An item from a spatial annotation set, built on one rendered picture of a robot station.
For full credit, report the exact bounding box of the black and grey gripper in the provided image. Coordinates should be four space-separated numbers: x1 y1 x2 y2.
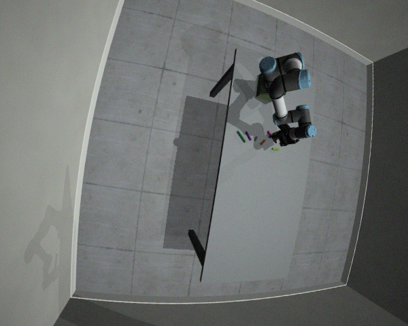
269 128 299 146

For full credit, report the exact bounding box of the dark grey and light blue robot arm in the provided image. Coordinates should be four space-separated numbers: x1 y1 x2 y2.
259 52 316 140

